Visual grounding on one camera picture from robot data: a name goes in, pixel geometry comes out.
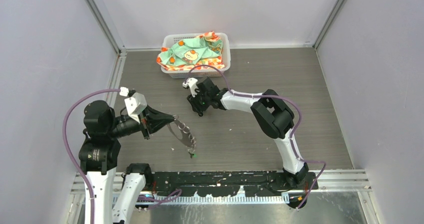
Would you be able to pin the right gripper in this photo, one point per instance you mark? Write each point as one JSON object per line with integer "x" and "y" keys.
{"x": 194, "y": 102}

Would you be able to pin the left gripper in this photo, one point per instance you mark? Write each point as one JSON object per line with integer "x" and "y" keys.
{"x": 155, "y": 120}

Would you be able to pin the large metal keyring holder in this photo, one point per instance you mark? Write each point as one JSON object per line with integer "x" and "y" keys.
{"x": 183, "y": 134}

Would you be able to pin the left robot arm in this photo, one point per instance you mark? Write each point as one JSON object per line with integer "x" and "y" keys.
{"x": 98, "y": 160}

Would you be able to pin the green orange patterned cloth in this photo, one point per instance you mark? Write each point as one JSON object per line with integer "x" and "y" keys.
{"x": 202, "y": 50}

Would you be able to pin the white plastic basket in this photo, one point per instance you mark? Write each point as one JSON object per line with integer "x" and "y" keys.
{"x": 226, "y": 56}

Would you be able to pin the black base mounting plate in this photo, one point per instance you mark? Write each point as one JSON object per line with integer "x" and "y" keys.
{"x": 224, "y": 183}

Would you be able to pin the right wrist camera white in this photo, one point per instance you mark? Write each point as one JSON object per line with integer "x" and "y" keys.
{"x": 191, "y": 84}

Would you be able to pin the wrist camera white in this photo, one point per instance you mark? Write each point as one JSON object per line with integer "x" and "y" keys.
{"x": 135, "y": 106}
{"x": 191, "y": 84}

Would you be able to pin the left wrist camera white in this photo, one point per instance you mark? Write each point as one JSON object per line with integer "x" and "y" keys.
{"x": 135, "y": 106}

